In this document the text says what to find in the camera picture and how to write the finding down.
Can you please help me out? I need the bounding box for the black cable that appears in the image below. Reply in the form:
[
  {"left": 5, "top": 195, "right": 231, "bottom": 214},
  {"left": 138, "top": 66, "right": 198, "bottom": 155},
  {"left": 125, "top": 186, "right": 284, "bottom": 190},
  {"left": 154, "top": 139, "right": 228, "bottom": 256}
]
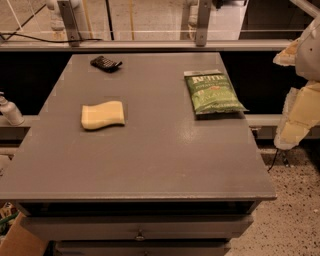
[{"left": 0, "top": 31, "right": 103, "bottom": 44}]

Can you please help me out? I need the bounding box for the white spray bottle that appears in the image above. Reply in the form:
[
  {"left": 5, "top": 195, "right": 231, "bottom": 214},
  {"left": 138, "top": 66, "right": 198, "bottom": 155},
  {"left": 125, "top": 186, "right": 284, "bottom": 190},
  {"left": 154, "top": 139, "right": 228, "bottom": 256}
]
[{"left": 0, "top": 92, "right": 24, "bottom": 126}]

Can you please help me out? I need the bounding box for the yellow sponge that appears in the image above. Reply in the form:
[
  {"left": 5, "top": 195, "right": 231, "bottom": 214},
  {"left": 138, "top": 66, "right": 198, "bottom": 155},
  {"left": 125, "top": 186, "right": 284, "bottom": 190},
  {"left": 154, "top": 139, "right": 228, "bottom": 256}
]
[{"left": 81, "top": 101, "right": 125, "bottom": 130}]

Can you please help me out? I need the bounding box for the left metal railing post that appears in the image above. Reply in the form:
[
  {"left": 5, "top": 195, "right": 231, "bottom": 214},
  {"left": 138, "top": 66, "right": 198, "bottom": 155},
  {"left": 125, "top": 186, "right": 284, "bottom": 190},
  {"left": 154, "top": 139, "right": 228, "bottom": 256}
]
[{"left": 57, "top": 0, "right": 81, "bottom": 47}]

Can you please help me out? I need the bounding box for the grey drawer cabinet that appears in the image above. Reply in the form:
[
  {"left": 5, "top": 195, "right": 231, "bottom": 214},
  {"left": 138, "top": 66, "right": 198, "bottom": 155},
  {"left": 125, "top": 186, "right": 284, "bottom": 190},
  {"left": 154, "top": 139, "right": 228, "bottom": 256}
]
[{"left": 0, "top": 53, "right": 276, "bottom": 256}]

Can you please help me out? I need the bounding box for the right metal railing post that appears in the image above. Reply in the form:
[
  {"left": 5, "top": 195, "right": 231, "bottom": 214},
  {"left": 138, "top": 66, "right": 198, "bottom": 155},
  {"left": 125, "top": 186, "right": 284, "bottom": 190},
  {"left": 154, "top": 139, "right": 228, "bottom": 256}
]
[{"left": 195, "top": 0, "right": 212, "bottom": 47}]

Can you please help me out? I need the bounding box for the green kettle chips bag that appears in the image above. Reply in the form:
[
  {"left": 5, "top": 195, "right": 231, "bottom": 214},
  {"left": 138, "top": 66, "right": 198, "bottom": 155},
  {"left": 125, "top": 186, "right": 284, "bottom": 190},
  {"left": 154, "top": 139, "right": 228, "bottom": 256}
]
[{"left": 184, "top": 69, "right": 246, "bottom": 115}]

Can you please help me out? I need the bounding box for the black rxbar chocolate wrapper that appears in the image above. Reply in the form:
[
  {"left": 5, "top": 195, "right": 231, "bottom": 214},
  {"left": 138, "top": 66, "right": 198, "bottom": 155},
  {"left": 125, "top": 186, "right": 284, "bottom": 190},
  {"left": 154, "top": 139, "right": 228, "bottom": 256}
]
[{"left": 90, "top": 56, "right": 122, "bottom": 73}]

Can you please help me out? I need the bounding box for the cardboard box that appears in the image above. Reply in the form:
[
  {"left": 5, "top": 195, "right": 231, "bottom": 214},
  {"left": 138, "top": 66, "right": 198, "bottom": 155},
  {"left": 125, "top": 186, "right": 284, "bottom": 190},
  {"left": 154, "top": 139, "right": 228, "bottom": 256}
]
[{"left": 0, "top": 213, "right": 48, "bottom": 256}]

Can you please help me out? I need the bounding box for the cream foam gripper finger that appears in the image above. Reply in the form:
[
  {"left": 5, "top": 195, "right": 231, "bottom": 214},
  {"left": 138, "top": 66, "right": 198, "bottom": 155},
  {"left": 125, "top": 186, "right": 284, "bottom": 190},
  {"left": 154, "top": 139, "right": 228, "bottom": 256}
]
[
  {"left": 274, "top": 81, "right": 320, "bottom": 150},
  {"left": 273, "top": 38, "right": 299, "bottom": 66}
]

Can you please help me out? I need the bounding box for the metal drawer knob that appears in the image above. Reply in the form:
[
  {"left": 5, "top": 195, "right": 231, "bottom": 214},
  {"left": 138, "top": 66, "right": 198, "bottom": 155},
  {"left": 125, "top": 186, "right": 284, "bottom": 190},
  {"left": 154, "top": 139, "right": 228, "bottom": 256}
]
[{"left": 135, "top": 229, "right": 145, "bottom": 242}]

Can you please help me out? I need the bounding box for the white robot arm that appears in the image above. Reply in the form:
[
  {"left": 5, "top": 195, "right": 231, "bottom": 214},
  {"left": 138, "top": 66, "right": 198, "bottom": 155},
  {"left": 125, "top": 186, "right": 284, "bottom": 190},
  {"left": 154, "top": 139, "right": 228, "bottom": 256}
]
[{"left": 273, "top": 16, "right": 320, "bottom": 150}]

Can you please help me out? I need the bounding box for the metal railing post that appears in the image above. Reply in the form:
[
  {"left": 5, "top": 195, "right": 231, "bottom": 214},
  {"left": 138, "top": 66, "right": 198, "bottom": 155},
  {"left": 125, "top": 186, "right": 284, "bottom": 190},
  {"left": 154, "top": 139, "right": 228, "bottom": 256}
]
[
  {"left": 195, "top": 0, "right": 212, "bottom": 47},
  {"left": 57, "top": 0, "right": 81, "bottom": 47}
]

